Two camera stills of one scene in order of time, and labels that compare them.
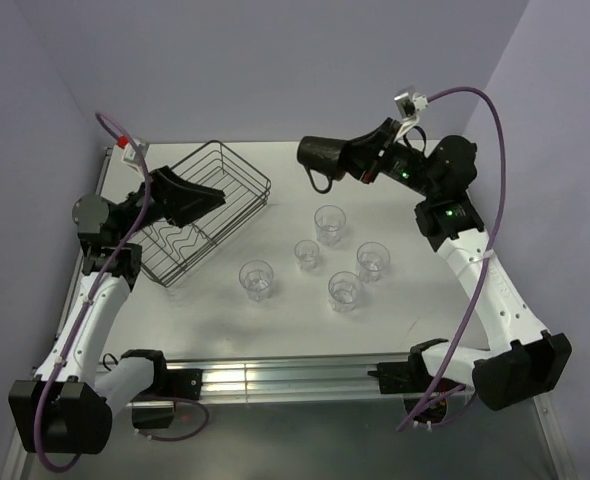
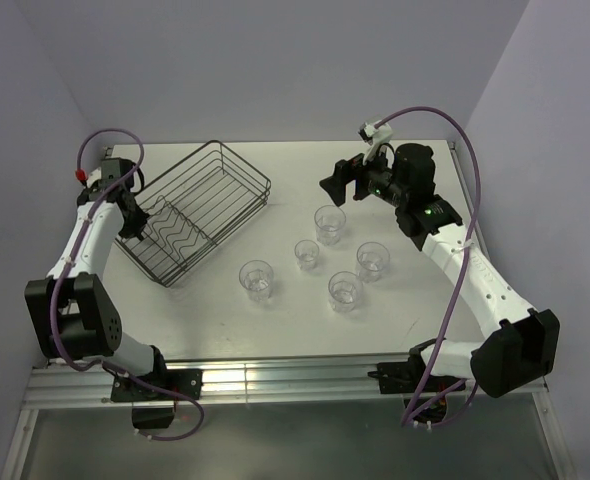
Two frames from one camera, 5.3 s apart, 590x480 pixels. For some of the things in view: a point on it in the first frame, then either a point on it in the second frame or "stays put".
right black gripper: x=362 y=153 to x=346 y=171
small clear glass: x=306 y=252 stays put
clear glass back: x=330 y=220 stays put
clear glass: x=256 y=276 stays put
